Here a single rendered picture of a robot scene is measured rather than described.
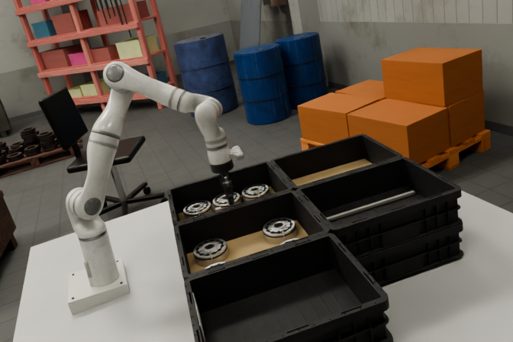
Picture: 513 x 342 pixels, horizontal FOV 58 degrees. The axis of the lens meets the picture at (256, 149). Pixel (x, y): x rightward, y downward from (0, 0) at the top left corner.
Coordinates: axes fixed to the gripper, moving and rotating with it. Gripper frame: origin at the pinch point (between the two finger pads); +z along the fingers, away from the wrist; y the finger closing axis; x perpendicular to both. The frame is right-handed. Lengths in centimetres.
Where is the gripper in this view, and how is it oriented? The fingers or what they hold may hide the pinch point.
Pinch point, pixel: (230, 198)
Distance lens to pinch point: 156.8
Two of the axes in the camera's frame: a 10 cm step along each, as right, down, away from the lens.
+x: 9.6, -2.5, 1.2
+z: 2.0, 9.2, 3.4
